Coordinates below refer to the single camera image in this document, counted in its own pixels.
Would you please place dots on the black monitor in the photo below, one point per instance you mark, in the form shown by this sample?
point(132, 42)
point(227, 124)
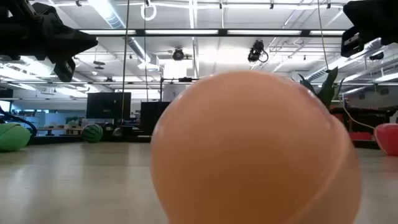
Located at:
point(105, 105)

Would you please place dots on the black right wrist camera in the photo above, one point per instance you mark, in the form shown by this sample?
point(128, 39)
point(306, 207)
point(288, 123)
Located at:
point(351, 42)

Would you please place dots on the striped toy watermelon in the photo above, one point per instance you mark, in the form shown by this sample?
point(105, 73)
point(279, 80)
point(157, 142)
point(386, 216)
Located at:
point(92, 133)

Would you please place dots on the dark workbench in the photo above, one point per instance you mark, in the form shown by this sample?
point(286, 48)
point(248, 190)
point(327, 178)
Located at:
point(367, 118)

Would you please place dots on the black partition panel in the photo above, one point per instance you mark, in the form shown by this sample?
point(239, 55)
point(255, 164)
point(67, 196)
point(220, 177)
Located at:
point(152, 118)

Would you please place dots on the black metal stand frame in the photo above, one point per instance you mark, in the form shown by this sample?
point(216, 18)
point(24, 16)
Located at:
point(185, 79)

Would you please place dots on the red storage bin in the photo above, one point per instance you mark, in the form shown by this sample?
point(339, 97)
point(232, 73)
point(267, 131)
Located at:
point(360, 136)

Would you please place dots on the black metal table frame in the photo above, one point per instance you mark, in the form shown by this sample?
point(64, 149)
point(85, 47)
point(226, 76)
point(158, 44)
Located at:
point(62, 140)

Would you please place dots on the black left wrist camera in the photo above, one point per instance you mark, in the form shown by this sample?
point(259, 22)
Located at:
point(64, 70)

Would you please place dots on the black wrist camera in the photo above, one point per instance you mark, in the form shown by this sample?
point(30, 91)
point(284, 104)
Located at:
point(351, 42)
point(64, 70)

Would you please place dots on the green toy fruit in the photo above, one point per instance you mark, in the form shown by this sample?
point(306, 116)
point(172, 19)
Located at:
point(12, 138)

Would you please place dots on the silver ventilation duct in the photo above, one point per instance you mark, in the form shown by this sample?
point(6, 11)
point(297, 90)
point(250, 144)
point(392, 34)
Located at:
point(109, 15)

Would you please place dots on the black overhead rig bar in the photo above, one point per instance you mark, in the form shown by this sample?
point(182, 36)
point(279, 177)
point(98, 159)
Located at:
point(140, 32)

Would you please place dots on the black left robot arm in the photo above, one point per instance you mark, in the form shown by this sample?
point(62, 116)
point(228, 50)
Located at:
point(12, 31)

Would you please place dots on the white LED light strip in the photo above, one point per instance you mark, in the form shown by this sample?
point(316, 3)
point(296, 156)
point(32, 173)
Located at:
point(264, 32)
point(326, 32)
point(109, 32)
point(182, 32)

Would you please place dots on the round black ceiling camera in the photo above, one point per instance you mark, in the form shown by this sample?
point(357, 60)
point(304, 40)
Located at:
point(178, 54)

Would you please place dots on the small grey dome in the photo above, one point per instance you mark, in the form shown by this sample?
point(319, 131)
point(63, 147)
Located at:
point(117, 132)

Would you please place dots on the red toy fruit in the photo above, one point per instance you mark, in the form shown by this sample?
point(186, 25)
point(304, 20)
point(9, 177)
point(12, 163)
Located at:
point(388, 138)

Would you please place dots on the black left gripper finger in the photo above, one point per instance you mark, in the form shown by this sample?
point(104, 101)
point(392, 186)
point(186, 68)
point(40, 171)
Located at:
point(82, 38)
point(82, 48)

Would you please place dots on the peach coloured toy fruit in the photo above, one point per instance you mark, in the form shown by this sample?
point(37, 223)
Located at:
point(248, 149)

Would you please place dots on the small black ceiling fixture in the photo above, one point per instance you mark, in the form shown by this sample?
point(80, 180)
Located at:
point(377, 56)

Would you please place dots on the green snake plant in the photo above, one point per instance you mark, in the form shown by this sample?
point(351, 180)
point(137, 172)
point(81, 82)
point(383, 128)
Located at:
point(330, 87)

